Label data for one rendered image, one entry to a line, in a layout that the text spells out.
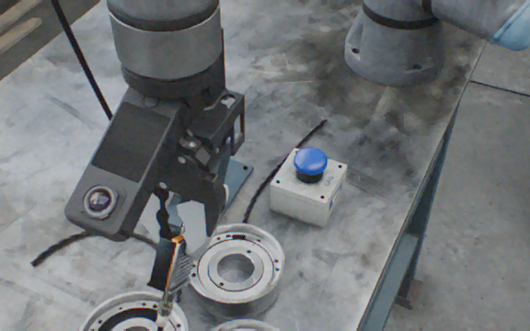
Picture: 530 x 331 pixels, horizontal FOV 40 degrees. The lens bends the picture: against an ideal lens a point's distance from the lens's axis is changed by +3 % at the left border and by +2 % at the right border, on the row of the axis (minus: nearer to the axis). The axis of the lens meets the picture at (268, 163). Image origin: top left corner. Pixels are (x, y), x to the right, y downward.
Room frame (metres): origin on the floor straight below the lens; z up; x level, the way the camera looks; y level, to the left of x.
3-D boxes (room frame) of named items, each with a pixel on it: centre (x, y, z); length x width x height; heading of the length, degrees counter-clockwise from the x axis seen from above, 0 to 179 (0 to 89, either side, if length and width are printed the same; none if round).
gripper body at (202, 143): (0.43, 0.07, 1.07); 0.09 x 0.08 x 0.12; 157
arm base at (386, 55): (0.89, -0.19, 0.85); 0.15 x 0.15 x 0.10
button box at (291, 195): (0.59, -0.05, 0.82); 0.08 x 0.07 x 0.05; 156
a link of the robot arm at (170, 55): (0.42, 0.08, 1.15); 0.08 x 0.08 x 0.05
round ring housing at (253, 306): (0.46, 0.03, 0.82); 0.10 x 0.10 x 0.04
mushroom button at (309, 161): (0.59, -0.05, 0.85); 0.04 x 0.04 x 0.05
